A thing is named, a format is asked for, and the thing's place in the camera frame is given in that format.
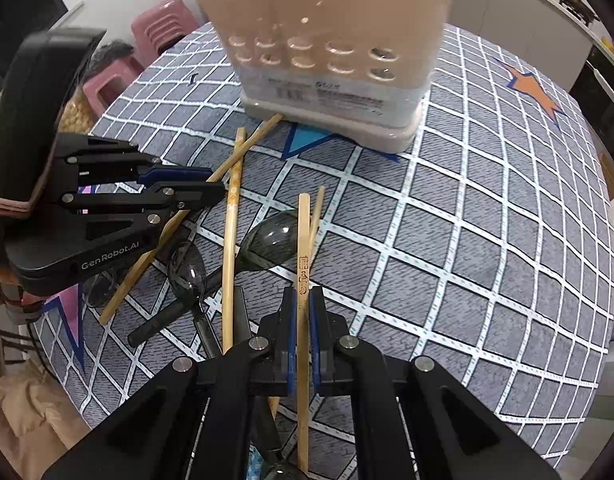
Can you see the white kitchen counter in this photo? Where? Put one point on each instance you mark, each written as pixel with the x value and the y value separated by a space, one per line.
pixel 527 10

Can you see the black crumpled plastic bag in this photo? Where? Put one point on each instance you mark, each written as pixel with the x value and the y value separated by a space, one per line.
pixel 112 51

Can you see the wooden chopstick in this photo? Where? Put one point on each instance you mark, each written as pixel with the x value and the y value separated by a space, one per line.
pixel 317 210
pixel 252 140
pixel 232 240
pixel 303 240

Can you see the dark translucent plastic spoon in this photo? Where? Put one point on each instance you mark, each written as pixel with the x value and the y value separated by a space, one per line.
pixel 187 275
pixel 272 242

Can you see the beige plastic utensil holder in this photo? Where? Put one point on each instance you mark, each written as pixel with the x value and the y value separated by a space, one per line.
pixel 337 25

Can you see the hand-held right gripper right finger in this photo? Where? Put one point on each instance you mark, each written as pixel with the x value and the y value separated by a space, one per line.
pixel 314 340

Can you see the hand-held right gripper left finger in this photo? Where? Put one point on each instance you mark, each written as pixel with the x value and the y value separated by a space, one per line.
pixel 290 340

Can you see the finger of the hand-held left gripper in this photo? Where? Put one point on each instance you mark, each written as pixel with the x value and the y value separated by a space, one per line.
pixel 177 176
pixel 197 195

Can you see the beige paper bag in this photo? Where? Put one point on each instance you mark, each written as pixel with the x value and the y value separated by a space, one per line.
pixel 27 415

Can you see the pink plastic stool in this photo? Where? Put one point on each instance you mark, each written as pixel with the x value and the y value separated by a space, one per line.
pixel 109 85
pixel 162 25

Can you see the black built-in oven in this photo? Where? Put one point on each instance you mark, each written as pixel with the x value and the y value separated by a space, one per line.
pixel 604 110

